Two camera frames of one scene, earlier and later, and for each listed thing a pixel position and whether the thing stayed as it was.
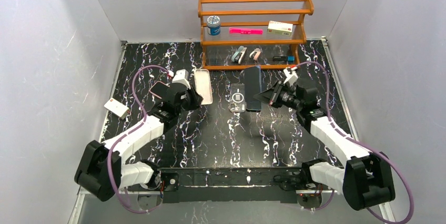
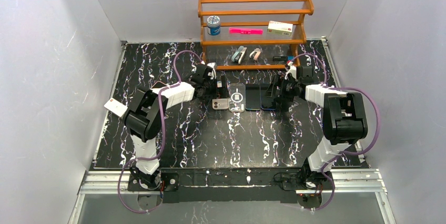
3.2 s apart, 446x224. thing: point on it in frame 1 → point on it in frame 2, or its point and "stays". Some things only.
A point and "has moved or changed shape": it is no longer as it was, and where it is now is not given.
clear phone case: [237, 101] stays
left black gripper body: [194, 98] → [217, 88]
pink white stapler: [255, 54] stays
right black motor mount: [301, 179] stays
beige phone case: [203, 85] has moved or changed shape
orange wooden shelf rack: [253, 32] stays
